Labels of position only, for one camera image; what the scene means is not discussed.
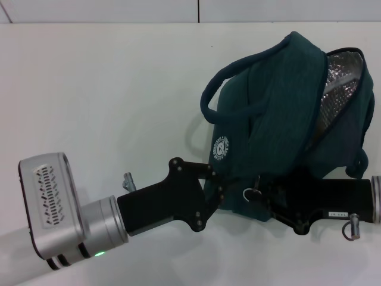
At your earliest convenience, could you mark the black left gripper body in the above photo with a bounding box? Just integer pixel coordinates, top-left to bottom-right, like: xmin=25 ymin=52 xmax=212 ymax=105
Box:
xmin=116 ymin=157 xmax=220 ymax=238

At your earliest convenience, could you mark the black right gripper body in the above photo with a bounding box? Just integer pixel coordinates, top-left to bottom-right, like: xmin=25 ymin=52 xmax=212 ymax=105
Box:
xmin=293 ymin=166 xmax=376 ymax=237

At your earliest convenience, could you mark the dark teal insulated lunch bag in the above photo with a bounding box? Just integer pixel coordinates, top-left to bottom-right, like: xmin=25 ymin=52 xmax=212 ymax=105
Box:
xmin=199 ymin=31 xmax=375 ymax=223

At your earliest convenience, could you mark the right gripper cable with plug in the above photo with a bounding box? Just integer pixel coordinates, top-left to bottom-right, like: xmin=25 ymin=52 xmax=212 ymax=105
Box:
xmin=341 ymin=213 xmax=363 ymax=241

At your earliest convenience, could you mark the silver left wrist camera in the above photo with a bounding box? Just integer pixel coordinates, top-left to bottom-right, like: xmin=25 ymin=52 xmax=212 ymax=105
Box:
xmin=18 ymin=152 xmax=90 ymax=259

